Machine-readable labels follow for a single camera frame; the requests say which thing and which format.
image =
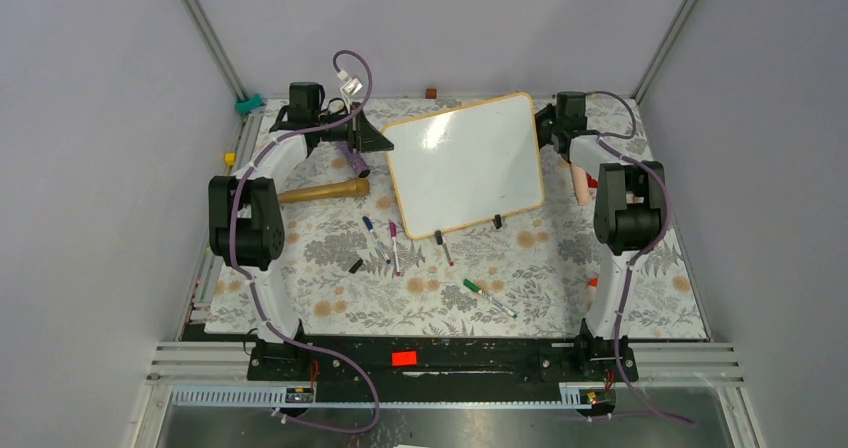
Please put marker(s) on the green capped white marker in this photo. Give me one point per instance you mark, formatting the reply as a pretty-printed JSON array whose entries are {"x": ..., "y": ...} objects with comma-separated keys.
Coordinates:
[{"x": 479, "y": 290}]

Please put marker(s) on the pink beige microphone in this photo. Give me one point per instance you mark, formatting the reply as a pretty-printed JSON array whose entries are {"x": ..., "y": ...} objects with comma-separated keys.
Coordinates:
[{"x": 580, "y": 185}]

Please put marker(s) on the blue capped white marker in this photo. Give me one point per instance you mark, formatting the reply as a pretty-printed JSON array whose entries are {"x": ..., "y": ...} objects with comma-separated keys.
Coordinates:
[{"x": 379, "y": 246}]

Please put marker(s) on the magenta capped white marker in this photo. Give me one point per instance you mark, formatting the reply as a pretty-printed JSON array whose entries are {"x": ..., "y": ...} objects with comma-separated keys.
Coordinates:
[{"x": 395, "y": 250}]

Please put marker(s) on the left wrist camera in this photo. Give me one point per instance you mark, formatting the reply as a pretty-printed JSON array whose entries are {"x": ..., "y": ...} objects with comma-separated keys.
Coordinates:
[{"x": 349, "y": 85}]

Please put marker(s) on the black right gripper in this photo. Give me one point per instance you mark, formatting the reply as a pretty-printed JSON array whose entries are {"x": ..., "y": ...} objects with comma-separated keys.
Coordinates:
[{"x": 547, "y": 111}]

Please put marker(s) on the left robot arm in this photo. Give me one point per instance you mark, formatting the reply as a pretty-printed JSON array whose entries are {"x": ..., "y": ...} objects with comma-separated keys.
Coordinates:
[{"x": 246, "y": 226}]

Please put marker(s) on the teal corner clip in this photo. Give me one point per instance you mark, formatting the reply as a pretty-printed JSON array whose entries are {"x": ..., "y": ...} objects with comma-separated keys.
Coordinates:
[{"x": 246, "y": 106}]

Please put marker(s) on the yellow framed whiteboard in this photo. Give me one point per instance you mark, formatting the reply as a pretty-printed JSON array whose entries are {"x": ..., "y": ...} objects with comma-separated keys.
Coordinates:
[{"x": 466, "y": 165}]

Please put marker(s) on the purple glitter microphone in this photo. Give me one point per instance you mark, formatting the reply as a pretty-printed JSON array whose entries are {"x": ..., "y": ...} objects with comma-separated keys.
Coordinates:
[{"x": 357, "y": 163}]

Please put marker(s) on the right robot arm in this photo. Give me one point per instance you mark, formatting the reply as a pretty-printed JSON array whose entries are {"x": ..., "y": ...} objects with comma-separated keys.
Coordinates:
[{"x": 631, "y": 216}]

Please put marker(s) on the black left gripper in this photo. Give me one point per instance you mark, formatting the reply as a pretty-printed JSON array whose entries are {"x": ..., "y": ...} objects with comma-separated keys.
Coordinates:
[{"x": 362, "y": 136}]

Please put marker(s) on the red tape label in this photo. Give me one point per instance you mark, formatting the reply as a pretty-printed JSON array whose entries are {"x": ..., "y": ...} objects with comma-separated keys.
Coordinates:
[{"x": 405, "y": 358}]

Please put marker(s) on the whiteboard wire stand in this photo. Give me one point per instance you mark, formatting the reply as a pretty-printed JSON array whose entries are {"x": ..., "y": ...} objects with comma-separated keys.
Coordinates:
[{"x": 487, "y": 225}]

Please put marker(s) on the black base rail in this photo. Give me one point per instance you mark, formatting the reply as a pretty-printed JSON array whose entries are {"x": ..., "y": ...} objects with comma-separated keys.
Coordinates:
[{"x": 354, "y": 369}]

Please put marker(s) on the red capped white marker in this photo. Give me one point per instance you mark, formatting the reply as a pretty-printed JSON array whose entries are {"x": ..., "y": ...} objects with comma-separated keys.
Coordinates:
[{"x": 446, "y": 251}]

